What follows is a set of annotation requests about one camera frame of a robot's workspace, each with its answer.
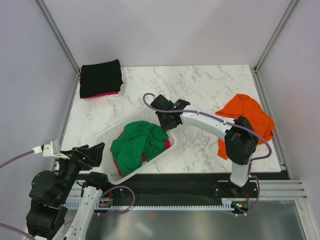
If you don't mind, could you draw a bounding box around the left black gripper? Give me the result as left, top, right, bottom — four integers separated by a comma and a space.
52, 141, 105, 202

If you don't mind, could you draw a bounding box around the white plastic basket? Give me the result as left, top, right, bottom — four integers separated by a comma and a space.
95, 107, 177, 185

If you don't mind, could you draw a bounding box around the orange t-shirt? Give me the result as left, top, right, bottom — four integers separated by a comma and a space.
215, 93, 276, 161

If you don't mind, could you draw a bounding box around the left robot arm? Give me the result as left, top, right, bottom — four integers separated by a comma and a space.
26, 140, 105, 240

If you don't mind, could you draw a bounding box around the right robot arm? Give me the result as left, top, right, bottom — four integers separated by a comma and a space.
150, 94, 259, 197

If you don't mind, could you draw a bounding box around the red t-shirt in basket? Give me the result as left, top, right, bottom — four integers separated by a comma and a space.
109, 132, 172, 177

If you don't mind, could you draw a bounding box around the green t-shirt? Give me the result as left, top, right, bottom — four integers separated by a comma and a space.
110, 120, 172, 177

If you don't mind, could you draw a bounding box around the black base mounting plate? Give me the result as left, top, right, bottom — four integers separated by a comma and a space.
74, 171, 260, 207

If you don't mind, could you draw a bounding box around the black folded t-shirt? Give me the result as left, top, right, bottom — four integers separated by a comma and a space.
79, 59, 124, 99

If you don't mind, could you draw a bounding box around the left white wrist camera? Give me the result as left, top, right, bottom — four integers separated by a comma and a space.
32, 140, 70, 160

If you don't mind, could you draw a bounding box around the white slotted cable duct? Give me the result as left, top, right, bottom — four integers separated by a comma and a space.
63, 198, 239, 211

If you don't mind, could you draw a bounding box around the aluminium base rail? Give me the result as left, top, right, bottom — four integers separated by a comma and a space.
259, 180, 307, 201

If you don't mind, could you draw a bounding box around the right aluminium frame post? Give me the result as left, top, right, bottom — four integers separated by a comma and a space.
253, 0, 301, 72

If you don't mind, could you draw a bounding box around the aluminium frame post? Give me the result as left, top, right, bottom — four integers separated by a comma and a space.
33, 0, 82, 76
253, 0, 301, 72

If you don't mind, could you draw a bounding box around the left aluminium frame post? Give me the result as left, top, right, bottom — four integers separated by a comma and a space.
33, 0, 82, 76

